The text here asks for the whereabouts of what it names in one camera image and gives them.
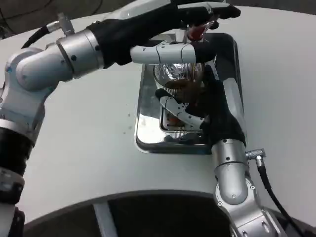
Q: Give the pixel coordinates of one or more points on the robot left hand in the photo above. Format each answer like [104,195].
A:
[128,34]

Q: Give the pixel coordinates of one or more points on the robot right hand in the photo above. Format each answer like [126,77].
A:
[222,116]

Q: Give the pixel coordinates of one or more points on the clear ribbed glass cup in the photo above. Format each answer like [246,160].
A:
[177,79]

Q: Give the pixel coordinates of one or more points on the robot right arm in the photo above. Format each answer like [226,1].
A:
[232,172]

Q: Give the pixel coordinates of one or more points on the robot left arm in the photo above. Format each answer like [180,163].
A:
[37,71]

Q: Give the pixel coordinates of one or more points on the steel drip tray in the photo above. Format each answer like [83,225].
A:
[148,111]

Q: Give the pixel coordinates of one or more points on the white support bar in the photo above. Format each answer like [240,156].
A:
[105,217]

